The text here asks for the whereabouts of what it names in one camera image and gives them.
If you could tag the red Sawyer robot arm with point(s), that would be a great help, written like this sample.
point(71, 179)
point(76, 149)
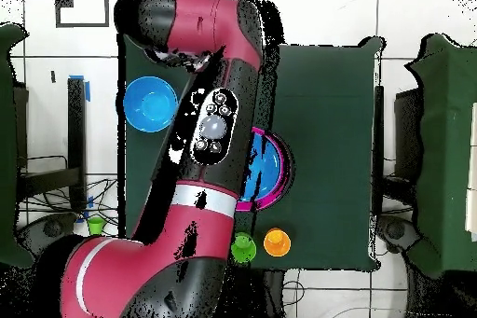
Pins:
point(208, 221)

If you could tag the small green cup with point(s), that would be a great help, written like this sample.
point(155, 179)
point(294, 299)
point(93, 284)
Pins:
point(95, 224)

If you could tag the black equipment base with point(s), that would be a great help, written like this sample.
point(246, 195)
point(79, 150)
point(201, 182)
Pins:
point(48, 228)
point(397, 230)

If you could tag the black stand frame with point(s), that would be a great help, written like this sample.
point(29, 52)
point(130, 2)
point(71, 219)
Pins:
point(76, 139)

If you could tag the orange cup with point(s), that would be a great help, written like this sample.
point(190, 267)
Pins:
point(277, 242)

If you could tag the large pink bowl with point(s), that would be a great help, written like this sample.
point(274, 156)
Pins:
point(284, 168)

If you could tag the black post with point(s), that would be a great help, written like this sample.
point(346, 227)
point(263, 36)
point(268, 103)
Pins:
point(378, 139)

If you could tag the large blue bowl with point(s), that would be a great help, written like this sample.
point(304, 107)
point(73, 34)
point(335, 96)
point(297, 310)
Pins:
point(268, 168)
point(149, 104)

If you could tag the green cloth covered table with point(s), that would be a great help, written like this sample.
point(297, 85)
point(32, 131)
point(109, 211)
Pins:
point(7, 53)
point(443, 146)

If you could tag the black box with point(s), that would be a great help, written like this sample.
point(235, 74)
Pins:
point(408, 135)

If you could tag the dark green table cloth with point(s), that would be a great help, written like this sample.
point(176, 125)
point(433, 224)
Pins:
point(328, 146)

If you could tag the blue tape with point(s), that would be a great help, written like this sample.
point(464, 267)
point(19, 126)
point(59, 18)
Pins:
point(87, 92)

